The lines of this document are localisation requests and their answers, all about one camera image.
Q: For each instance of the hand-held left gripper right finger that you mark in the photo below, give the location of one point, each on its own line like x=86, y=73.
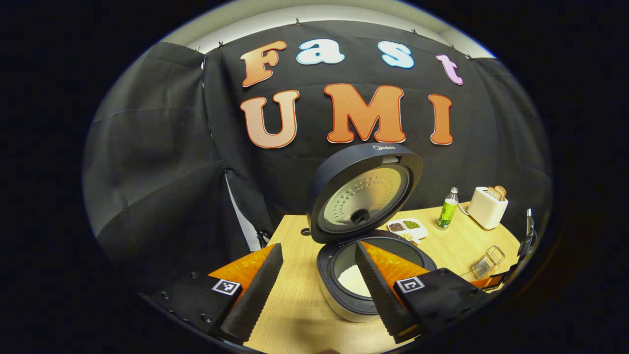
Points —
x=381, y=295

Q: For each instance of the green drink bottle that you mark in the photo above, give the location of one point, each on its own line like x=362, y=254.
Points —
x=447, y=211

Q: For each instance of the toast bread slice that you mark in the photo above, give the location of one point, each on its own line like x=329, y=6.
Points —
x=493, y=193
x=501, y=191

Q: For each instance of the green mung beans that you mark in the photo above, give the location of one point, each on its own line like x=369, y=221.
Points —
x=412, y=224

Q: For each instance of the black backdrop cloth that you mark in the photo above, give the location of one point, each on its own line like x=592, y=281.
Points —
x=162, y=162

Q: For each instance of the white toaster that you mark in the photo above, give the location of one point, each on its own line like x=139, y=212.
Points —
x=486, y=211

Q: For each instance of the white divided dish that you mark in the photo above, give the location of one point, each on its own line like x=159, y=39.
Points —
x=417, y=235

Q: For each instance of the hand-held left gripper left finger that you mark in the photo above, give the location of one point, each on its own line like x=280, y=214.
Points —
x=255, y=295

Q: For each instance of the white rice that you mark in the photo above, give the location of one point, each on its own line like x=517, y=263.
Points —
x=350, y=281

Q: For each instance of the dark grey rice cooker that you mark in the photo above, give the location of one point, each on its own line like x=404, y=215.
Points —
x=363, y=196

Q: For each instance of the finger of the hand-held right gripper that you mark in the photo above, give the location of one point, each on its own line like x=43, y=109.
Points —
x=489, y=282

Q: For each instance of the yellow soybeans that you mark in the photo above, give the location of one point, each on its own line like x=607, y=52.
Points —
x=407, y=236

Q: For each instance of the dark red beans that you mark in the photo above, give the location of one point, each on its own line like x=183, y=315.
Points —
x=396, y=227

